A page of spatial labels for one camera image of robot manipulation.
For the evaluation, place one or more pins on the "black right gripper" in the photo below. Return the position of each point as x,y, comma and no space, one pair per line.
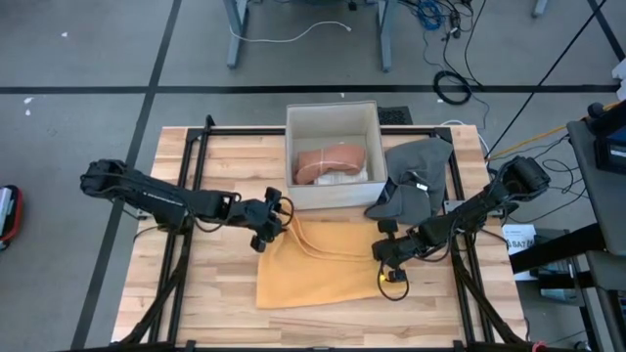
398,247

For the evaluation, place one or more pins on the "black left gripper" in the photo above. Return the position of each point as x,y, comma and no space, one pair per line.
256,217

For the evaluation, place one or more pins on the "mustard yellow towel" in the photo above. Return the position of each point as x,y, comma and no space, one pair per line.
318,274

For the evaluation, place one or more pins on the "white beige plaid towel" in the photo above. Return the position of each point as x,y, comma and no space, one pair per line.
342,178

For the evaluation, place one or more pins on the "terracotta pink towel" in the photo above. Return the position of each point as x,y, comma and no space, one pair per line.
332,159

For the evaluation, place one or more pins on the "dark grey towel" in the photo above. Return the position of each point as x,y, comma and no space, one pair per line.
415,161

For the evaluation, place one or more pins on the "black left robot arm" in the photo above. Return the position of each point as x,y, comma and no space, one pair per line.
161,195

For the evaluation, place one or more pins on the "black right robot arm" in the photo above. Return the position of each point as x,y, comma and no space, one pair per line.
479,205

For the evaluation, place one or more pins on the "beige fabric storage box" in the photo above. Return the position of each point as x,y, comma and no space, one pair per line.
337,198

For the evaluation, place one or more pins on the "grey metal mounting plate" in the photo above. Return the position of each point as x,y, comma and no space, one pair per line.
452,205

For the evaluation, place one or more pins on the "white printed paper sheet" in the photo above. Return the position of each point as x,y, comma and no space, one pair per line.
518,239

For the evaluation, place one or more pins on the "black perforated mat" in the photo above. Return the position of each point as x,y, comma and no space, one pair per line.
396,116

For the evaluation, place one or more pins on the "blue plastic bin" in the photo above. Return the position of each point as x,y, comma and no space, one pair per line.
557,295

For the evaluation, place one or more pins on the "grey desk leg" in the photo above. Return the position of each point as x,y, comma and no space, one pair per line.
539,7
386,34
236,34

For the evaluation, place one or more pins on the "black equipment cart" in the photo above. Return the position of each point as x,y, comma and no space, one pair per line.
592,195

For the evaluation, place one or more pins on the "black device with blue screen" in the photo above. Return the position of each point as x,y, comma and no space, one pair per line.
606,146

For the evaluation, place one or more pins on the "thin black pole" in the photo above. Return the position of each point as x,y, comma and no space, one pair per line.
547,78

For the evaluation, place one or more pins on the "red black case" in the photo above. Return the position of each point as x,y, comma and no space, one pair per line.
17,220

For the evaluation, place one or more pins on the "white crumpled object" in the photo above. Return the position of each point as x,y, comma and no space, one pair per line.
621,78

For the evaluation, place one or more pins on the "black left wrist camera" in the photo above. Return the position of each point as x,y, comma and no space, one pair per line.
273,194

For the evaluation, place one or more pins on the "black aluminium table frame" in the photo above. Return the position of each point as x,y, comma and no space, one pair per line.
406,131

